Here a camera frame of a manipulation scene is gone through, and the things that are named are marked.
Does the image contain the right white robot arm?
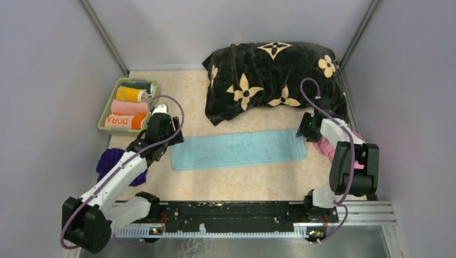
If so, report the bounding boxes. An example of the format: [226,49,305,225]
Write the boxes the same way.
[296,112,380,221]

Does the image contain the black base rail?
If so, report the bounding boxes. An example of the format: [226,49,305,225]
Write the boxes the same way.
[126,200,339,236]

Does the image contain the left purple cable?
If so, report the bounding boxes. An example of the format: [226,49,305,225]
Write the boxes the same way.
[59,95,185,250]

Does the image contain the orange DORA rolled towel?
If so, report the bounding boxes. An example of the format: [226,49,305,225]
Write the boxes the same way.
[104,113,146,130]

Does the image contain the green plastic basket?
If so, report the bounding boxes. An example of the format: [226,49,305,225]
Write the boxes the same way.
[98,77,161,136]

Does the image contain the pink rolled towel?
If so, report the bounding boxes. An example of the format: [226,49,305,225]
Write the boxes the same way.
[110,99,149,115]

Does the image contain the dark green rolled towel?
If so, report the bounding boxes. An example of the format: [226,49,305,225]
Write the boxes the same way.
[120,82,156,94]

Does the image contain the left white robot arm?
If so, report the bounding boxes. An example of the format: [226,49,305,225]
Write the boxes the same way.
[59,112,184,254]

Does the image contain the black floral blanket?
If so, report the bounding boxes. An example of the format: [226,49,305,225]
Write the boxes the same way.
[202,41,349,126]

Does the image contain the yellow rolled towel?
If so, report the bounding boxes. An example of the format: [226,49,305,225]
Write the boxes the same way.
[116,86,148,103]

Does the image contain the purple towel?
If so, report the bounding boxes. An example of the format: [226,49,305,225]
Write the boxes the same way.
[96,148,147,187]

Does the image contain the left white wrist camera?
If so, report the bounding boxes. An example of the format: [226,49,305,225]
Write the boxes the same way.
[151,104,169,116]

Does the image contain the light blue towel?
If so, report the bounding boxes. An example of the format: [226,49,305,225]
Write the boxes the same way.
[171,130,308,171]

